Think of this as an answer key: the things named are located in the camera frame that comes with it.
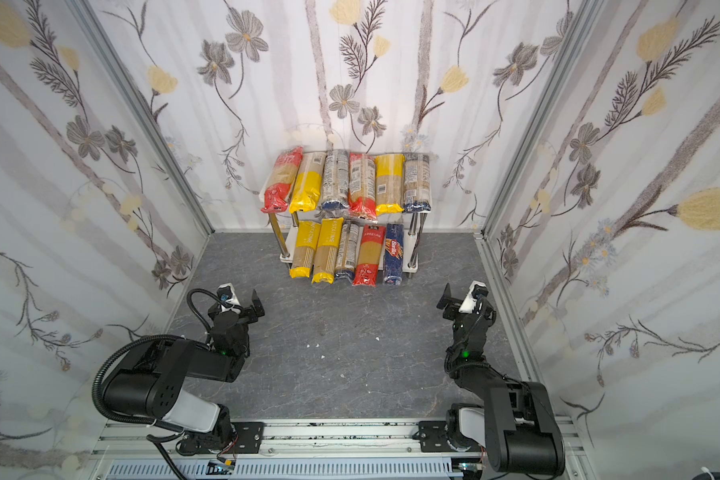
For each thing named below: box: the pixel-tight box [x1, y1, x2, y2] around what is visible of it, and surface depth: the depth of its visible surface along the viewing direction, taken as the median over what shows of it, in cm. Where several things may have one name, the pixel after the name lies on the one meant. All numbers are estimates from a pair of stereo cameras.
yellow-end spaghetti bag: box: [375, 154, 406, 216], surface depth 83 cm
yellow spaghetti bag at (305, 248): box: [289, 220, 321, 279], surface depth 106 cm
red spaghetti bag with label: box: [348, 152, 377, 220], surface depth 81 cm
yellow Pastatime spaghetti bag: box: [312, 217, 344, 284], surface depth 105 cm
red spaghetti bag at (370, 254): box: [352, 224, 386, 287], surface depth 105 cm
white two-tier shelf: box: [259, 151, 433, 279], surface depth 88 cm
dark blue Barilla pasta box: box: [383, 223, 404, 286], surface depth 103 cm
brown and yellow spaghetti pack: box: [288, 151, 327, 214], surface depth 83 cm
